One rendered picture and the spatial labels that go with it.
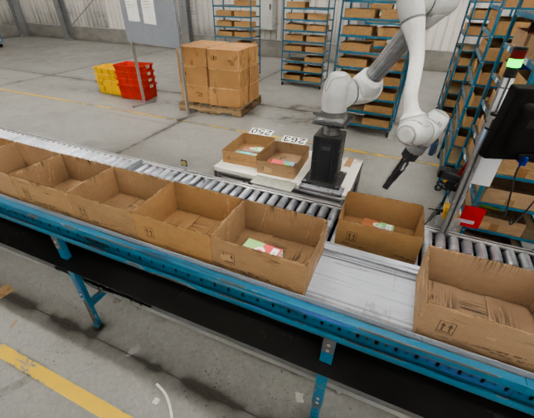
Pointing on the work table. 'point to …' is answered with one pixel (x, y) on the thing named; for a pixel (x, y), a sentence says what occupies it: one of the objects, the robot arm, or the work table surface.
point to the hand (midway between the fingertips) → (388, 182)
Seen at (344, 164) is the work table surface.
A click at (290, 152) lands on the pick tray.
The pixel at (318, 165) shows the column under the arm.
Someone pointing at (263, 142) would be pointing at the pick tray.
